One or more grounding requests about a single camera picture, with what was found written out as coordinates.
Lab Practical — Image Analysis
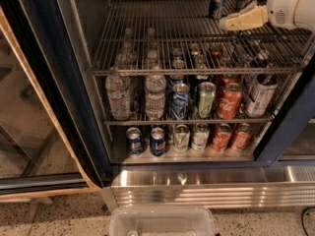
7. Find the open glass fridge door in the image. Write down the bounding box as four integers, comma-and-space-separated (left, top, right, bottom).
0, 0, 110, 202

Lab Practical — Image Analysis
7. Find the stainless steel fridge base grille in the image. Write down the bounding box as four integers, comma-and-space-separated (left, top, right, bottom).
111, 166, 315, 208

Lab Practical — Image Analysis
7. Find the green soda can middle shelf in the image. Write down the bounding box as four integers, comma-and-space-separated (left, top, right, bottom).
198, 82, 217, 118

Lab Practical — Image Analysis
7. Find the clear plastic bin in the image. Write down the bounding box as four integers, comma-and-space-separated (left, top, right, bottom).
108, 206, 216, 236

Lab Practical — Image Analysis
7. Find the black cable on floor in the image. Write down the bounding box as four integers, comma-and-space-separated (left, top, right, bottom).
300, 206, 315, 236

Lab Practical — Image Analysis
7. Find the water bottle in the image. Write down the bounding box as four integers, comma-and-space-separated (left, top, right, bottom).
145, 64, 166, 120
105, 66, 131, 121

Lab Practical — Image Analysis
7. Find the middle wire shelf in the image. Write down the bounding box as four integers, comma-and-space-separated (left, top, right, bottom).
104, 113, 275, 126

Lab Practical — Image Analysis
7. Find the red coca-cola can middle shelf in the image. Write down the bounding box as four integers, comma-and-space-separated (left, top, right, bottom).
217, 83, 242, 120

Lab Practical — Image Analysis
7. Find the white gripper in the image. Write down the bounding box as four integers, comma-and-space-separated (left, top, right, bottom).
220, 0, 310, 31

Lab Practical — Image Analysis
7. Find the right white green can bottom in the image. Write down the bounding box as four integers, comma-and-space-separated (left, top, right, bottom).
191, 124, 210, 150

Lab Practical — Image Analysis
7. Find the blue pepsi can middle shelf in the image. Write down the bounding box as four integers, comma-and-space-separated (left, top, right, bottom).
170, 83, 190, 120

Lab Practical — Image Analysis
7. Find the top wire shelf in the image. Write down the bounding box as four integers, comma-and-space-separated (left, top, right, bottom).
91, 0, 311, 77

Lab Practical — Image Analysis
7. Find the red coke can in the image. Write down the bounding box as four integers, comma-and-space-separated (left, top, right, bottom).
230, 123, 253, 151
211, 123, 232, 152

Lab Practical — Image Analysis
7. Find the right pepsi can bottom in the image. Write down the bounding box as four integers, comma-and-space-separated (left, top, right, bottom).
150, 127, 165, 156

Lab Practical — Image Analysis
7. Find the right water bottle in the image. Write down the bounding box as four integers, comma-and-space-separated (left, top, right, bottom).
145, 64, 166, 120

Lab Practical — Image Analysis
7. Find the right red coke can bottom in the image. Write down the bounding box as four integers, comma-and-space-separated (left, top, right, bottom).
230, 123, 253, 151

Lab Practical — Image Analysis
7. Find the white green can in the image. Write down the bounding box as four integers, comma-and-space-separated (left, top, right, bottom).
173, 125, 190, 153
191, 124, 210, 150

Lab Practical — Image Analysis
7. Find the pepsi can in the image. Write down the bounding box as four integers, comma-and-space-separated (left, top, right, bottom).
150, 127, 165, 156
126, 127, 143, 155

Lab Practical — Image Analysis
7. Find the left pepsi can bottom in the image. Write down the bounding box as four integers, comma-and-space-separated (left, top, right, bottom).
126, 127, 143, 155

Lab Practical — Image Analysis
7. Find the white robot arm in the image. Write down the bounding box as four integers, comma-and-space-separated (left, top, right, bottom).
220, 0, 315, 32

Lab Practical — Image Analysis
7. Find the left white green can bottom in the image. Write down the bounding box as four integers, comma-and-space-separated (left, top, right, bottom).
173, 125, 190, 153

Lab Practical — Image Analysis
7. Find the left red coke can bottom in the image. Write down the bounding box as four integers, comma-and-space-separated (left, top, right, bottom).
211, 123, 232, 152

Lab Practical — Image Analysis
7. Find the wire shelf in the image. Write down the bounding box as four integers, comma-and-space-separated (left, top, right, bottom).
91, 0, 311, 77
104, 113, 275, 126

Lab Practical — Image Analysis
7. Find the white blue can middle shelf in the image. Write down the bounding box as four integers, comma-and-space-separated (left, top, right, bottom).
245, 74, 278, 118

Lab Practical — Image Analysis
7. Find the dark blue fridge door frame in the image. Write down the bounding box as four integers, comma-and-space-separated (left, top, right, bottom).
254, 55, 315, 164

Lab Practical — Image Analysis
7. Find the left water bottle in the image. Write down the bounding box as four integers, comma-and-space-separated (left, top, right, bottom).
105, 66, 131, 121

